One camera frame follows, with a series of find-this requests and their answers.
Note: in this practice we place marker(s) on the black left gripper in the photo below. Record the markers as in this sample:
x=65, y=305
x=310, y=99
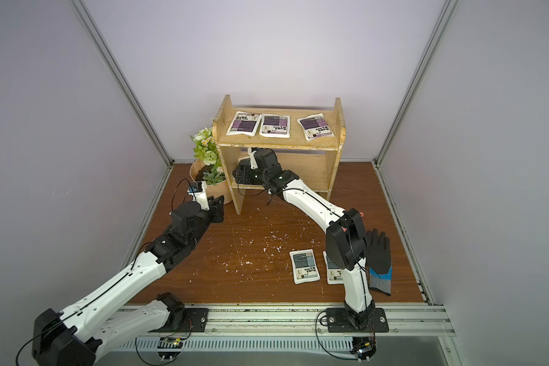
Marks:
x=214, y=211

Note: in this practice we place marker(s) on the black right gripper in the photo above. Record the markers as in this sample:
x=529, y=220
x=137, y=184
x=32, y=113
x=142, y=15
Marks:
x=242, y=173

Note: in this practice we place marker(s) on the purple coffee bag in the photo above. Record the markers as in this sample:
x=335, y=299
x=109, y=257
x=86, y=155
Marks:
x=244, y=123
x=275, y=126
x=315, y=126

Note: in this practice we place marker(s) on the teal coffee bag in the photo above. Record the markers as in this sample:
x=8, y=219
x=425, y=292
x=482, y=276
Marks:
x=333, y=272
x=304, y=266

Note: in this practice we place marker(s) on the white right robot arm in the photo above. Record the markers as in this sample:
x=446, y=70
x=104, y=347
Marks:
x=348, y=244

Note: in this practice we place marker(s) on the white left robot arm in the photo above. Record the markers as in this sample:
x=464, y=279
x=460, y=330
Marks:
x=86, y=331

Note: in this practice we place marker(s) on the wooden two-tier shelf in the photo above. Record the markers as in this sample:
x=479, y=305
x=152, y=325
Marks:
x=315, y=161

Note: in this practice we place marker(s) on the green artificial flower plant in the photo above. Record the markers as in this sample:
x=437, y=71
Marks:
x=205, y=151

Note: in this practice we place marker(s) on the left connector board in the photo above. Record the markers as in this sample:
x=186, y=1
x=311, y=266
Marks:
x=168, y=349

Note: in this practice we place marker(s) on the connector board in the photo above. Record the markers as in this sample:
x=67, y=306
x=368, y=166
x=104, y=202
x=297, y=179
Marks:
x=168, y=349
x=363, y=348

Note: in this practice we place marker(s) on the black glove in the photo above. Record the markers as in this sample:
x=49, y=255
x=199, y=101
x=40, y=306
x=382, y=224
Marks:
x=379, y=261

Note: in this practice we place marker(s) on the right connector board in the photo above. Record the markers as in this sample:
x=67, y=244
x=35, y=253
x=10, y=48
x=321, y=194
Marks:
x=363, y=348

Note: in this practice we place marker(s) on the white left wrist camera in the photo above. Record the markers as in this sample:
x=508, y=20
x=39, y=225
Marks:
x=197, y=190

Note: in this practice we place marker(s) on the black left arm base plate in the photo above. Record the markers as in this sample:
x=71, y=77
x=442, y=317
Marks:
x=187, y=320

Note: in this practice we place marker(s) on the aluminium front rail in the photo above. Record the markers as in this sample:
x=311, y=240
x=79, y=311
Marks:
x=300, y=319

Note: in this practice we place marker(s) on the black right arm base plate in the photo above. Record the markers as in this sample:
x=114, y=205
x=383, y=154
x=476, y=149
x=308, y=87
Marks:
x=343, y=320

